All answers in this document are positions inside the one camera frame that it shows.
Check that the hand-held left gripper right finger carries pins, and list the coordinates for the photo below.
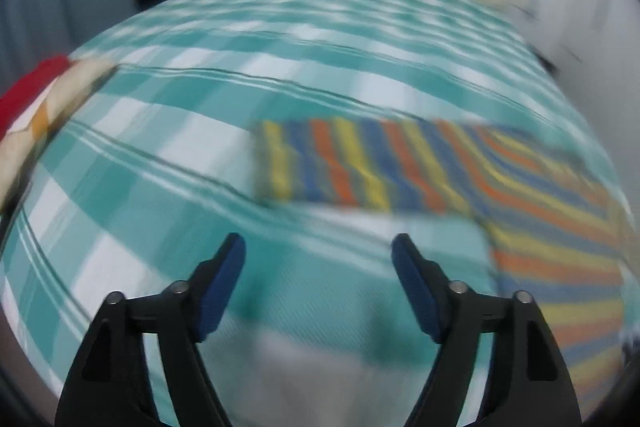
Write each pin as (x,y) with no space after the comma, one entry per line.
(417,287)

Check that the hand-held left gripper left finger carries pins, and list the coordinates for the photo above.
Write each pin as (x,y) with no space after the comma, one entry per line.
(220,287)

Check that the striped knit garment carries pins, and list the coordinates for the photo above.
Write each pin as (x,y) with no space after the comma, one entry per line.
(500,187)

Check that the green checked blanket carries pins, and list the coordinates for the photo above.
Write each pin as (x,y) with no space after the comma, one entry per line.
(300,57)

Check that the red and cream cloth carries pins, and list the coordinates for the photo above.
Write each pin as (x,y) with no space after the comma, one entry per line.
(35,107)

